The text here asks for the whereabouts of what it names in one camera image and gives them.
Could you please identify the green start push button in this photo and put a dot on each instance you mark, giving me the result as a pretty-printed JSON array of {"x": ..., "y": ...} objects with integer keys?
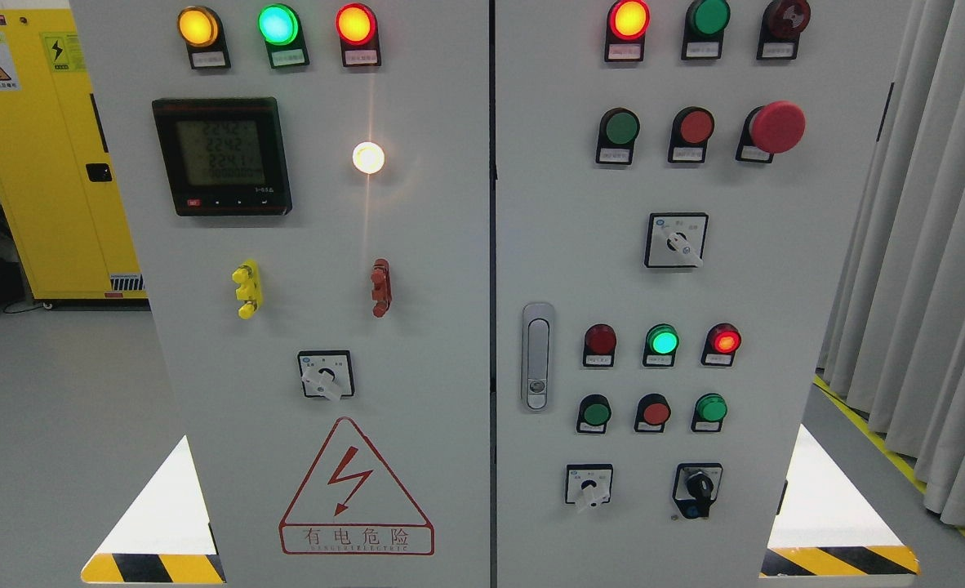
[{"x": 593, "y": 414}]

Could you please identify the red stop push button lower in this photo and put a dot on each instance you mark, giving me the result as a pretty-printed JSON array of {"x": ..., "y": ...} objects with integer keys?
[{"x": 652, "y": 414}]

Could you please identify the green push button upper row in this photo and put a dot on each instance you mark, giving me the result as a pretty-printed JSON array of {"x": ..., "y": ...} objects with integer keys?
[{"x": 617, "y": 132}]

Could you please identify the green push button lower right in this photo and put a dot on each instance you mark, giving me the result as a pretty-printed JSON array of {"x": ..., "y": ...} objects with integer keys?
[{"x": 710, "y": 412}]

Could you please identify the red push button upper row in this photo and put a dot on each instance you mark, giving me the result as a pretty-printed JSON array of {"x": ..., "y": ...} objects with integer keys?
[{"x": 691, "y": 129}]

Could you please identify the red emergency stop mushroom button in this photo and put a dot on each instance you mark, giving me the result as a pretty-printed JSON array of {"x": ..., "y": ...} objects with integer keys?
[{"x": 769, "y": 130}]

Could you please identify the red test terminal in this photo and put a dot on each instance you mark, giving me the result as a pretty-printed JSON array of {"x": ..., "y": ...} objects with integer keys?
[{"x": 381, "y": 295}]

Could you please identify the red indicator light middle left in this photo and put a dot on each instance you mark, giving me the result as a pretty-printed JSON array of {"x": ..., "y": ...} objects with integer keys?
[{"x": 599, "y": 346}]

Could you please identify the red indicator light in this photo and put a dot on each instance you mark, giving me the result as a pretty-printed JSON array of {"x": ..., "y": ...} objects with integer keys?
[
  {"x": 626, "y": 27},
  {"x": 720, "y": 345},
  {"x": 599, "y": 346},
  {"x": 358, "y": 32}
]

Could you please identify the white glowing indicator light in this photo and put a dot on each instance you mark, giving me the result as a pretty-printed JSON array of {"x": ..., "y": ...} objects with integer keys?
[{"x": 368, "y": 157}]

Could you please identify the green indicator light middle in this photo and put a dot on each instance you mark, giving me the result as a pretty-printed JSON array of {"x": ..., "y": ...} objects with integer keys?
[{"x": 660, "y": 346}]

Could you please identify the green indicator light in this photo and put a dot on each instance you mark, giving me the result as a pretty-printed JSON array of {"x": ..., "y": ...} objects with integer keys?
[
  {"x": 703, "y": 29},
  {"x": 660, "y": 346},
  {"x": 283, "y": 36}
]

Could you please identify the grey left cabinet door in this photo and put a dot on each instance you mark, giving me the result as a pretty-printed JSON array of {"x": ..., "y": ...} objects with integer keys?
[{"x": 421, "y": 371}]

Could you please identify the grey cabinet door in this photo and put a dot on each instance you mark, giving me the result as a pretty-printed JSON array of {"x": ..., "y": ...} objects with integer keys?
[
  {"x": 571, "y": 232},
  {"x": 421, "y": 371}
]

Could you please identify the grey right cabinet door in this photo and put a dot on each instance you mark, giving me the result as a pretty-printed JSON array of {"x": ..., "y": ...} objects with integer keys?
[{"x": 571, "y": 232}]

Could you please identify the yellow test terminal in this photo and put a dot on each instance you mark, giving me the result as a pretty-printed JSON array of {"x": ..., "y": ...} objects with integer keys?
[{"x": 248, "y": 291}]

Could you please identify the red indicator light middle right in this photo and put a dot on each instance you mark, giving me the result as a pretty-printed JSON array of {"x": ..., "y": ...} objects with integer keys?
[{"x": 720, "y": 345}]

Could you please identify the red electric hazard warning sticker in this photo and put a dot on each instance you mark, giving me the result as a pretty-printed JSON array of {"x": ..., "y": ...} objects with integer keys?
[{"x": 351, "y": 503}]

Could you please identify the black digital power meter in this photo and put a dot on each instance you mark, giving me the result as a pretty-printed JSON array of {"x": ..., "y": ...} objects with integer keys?
[{"x": 224, "y": 156}]

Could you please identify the red indicator light top left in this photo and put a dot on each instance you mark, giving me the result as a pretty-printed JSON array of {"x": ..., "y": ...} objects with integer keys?
[{"x": 358, "y": 32}]

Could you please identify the red indicator light top right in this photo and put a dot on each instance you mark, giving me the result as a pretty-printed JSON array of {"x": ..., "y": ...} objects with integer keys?
[{"x": 626, "y": 27}]

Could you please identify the green indicator light top left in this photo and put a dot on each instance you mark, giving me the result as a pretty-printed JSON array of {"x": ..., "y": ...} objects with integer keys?
[{"x": 283, "y": 36}]

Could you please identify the green indicator light top right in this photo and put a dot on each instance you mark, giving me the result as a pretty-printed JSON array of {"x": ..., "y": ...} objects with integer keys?
[{"x": 703, "y": 29}]

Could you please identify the yellow indicator light top left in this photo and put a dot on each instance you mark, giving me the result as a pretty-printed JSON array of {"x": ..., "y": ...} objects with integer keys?
[{"x": 204, "y": 38}]

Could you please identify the left striped cabinet base foot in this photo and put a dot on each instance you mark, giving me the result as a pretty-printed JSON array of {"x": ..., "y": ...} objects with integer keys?
[{"x": 164, "y": 537}]

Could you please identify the striped cabinet base foot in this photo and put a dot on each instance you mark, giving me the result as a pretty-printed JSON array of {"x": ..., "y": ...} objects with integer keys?
[
  {"x": 827, "y": 534},
  {"x": 164, "y": 537}
]

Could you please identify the dark red buzzer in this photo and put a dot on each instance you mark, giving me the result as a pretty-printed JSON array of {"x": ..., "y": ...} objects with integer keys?
[{"x": 780, "y": 29}]

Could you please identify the right striped cabinet base foot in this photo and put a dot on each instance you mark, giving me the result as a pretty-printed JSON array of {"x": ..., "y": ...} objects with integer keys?
[{"x": 827, "y": 534}]

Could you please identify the grey pleated curtain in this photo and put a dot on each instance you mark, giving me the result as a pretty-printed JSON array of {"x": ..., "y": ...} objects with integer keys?
[{"x": 895, "y": 347}]

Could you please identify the yellow safety storage cabinet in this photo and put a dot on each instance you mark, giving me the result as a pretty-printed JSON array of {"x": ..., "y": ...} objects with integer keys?
[{"x": 57, "y": 186}]

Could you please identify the silver cabinet door handle lock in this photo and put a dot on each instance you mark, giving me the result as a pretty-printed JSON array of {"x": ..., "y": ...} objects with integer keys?
[{"x": 536, "y": 323}]

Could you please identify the left door rotary selector switch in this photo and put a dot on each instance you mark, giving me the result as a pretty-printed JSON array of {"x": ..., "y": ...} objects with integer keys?
[{"x": 326, "y": 374}]

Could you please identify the upper right rotary selector switch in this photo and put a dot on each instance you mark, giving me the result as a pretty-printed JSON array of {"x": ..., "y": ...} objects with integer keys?
[{"x": 675, "y": 240}]

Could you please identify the lower white rotary selector switch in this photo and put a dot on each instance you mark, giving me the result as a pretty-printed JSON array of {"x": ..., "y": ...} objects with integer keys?
[{"x": 588, "y": 486}]

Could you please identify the black key selector switch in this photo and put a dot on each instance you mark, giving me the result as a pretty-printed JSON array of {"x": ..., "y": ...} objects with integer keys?
[{"x": 696, "y": 488}]

